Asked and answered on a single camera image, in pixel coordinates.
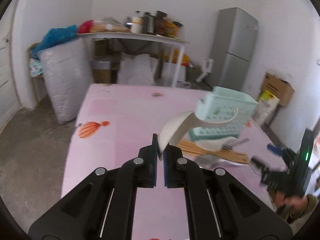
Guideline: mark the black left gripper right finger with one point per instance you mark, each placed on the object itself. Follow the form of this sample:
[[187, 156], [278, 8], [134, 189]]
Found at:
[[218, 205]]

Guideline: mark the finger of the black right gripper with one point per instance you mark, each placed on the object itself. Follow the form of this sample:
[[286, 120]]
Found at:
[[276, 151], [259, 164]]

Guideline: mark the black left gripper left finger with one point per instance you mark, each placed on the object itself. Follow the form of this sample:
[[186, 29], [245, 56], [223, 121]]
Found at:
[[102, 205]]

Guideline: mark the metal spoon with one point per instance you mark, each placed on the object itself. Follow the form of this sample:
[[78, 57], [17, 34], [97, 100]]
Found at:
[[209, 161]]

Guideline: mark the white ceramic spoon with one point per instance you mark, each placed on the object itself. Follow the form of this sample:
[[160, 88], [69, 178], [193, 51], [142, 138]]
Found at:
[[177, 127]]

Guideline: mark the person's right hand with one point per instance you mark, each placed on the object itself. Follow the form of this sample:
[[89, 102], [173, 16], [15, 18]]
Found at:
[[297, 205]]

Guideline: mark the white and yellow rice bag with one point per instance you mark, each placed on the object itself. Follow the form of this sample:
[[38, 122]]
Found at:
[[267, 104]]

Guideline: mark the mint green utensil caddy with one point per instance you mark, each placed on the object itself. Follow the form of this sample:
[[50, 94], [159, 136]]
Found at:
[[220, 105]]

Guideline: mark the silver refrigerator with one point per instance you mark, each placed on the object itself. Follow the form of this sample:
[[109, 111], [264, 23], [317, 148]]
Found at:
[[233, 46]]

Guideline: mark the white door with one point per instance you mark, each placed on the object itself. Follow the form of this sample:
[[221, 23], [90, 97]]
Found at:
[[9, 100]]

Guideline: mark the white sack under table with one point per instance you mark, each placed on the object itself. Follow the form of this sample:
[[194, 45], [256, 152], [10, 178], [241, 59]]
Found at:
[[137, 70]]

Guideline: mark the large white plastic sack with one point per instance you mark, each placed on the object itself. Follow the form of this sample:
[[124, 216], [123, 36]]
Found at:
[[67, 76]]

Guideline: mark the white side table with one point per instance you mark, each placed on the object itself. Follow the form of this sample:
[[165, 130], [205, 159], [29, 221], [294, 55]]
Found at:
[[147, 39]]

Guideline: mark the blue plastic bag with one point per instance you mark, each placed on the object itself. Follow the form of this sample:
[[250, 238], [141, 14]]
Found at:
[[55, 37]]

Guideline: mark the red plastic bag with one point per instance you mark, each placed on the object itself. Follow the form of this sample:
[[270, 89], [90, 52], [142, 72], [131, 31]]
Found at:
[[86, 27]]

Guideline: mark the white bottle yellow band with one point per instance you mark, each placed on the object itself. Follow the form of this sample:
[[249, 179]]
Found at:
[[136, 23]]

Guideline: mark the black thermos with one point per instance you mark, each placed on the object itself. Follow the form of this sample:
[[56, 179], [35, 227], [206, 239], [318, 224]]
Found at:
[[145, 22]]

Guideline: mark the cardboard box by wall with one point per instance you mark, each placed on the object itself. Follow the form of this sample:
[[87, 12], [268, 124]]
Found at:
[[279, 88]]

